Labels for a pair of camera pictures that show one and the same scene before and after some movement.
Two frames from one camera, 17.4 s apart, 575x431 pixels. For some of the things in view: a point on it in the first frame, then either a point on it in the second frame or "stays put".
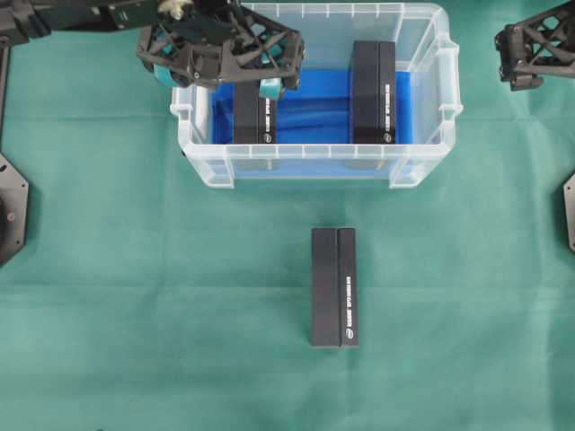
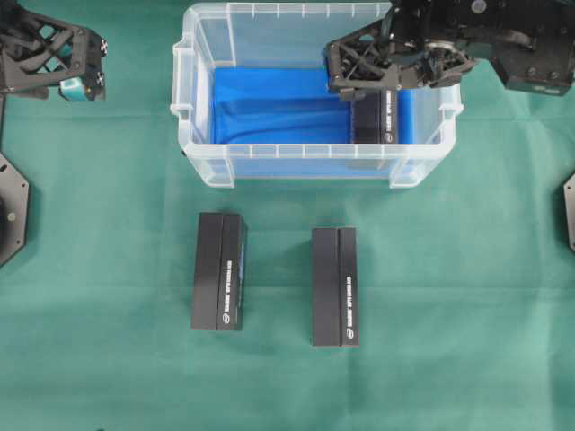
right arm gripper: (538, 48) → (415, 43)
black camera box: (254, 117) → (220, 273)
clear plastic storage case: (314, 122) stays put
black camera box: (374, 101) stays put
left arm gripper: (194, 42) → (38, 51)
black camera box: (335, 288) stays put
